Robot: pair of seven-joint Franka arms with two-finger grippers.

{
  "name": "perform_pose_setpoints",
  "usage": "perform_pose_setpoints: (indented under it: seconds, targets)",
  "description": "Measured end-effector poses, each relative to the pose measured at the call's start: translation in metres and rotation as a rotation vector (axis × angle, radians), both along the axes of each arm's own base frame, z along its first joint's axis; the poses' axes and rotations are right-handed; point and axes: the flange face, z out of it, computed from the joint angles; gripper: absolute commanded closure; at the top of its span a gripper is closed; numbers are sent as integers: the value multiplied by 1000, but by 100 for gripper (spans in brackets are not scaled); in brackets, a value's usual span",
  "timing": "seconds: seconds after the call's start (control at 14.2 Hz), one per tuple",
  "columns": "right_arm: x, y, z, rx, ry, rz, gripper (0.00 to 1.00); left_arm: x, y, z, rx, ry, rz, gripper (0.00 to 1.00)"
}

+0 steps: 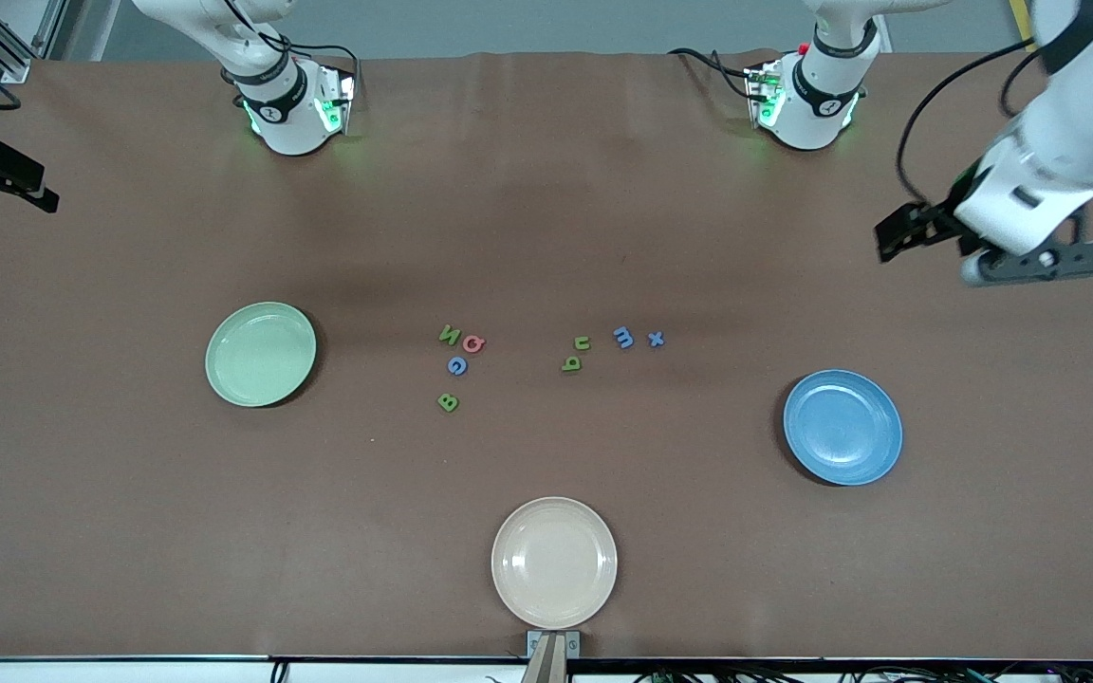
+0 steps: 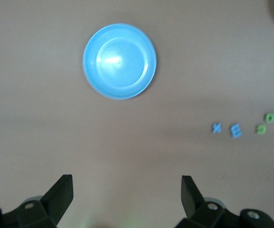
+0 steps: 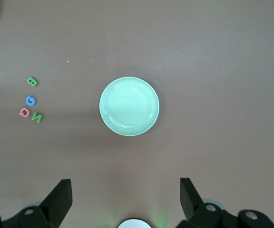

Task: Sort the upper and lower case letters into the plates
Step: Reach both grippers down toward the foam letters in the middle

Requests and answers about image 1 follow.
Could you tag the blue foam letter G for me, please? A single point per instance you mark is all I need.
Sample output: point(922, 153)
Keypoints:
point(450, 366)

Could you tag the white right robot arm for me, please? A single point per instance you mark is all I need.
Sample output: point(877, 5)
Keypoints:
point(286, 114)

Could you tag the blue foam letter m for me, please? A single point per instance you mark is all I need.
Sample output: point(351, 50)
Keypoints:
point(623, 337)

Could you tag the grey metal bracket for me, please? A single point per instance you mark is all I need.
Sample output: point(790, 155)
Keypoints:
point(535, 645)

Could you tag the brown table cover sheet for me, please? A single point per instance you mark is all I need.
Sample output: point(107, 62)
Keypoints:
point(129, 522)

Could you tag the beige plate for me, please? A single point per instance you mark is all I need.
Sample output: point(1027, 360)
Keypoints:
point(554, 563)

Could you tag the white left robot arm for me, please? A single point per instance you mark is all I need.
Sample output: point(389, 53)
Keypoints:
point(1092, 104)

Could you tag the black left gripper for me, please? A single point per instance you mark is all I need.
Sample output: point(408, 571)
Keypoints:
point(943, 221)

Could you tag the aluminium frame profile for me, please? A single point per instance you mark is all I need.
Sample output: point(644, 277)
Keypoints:
point(15, 66)

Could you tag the red foam letter Q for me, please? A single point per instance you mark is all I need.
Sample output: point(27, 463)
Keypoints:
point(467, 345)

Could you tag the green foam letter N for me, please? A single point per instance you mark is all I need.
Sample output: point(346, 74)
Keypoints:
point(450, 334)

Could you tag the blue plate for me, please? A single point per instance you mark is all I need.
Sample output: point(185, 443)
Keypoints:
point(842, 427)

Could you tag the green foam letter q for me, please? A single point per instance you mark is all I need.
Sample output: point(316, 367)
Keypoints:
point(569, 365)

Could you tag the light green plate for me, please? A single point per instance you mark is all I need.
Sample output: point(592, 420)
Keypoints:
point(261, 354)

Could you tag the green foam letter B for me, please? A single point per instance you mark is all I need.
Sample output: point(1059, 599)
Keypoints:
point(448, 402)

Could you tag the tan camera mount beam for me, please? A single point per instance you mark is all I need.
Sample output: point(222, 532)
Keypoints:
point(546, 664)

